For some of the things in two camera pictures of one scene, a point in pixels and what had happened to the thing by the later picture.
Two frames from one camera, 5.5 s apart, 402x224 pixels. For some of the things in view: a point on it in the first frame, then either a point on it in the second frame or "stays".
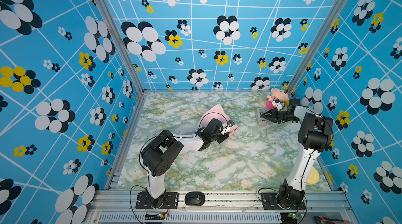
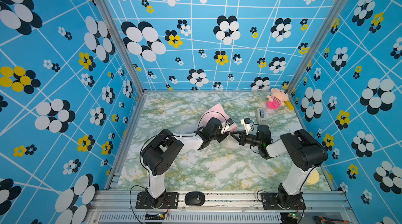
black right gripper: (272, 115) → (242, 140)
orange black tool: (320, 220) stays
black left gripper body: (218, 137) stays
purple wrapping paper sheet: (217, 112) stays
